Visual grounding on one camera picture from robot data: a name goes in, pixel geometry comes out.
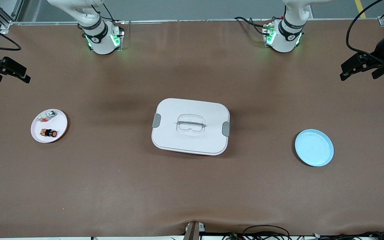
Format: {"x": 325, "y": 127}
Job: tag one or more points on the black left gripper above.
{"x": 379, "y": 50}

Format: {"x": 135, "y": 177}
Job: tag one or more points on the light blue round plate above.
{"x": 313, "y": 147}

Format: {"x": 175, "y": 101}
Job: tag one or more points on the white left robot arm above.
{"x": 283, "y": 37}

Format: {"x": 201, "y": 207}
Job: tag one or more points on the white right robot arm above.
{"x": 102, "y": 39}

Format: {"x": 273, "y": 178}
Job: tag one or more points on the white round plate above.
{"x": 53, "y": 124}

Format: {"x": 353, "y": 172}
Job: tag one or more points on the white lidded storage box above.
{"x": 192, "y": 140}

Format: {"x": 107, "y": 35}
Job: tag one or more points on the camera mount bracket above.
{"x": 193, "y": 230}

